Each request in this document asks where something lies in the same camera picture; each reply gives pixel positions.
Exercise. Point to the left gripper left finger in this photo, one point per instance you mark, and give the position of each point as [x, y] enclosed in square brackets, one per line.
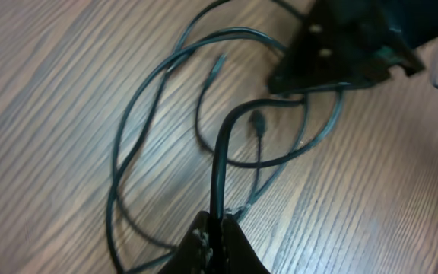
[193, 253]

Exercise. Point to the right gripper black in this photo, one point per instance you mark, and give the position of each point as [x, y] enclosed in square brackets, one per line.
[383, 34]

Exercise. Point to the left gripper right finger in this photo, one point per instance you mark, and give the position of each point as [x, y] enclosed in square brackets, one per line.
[240, 256]

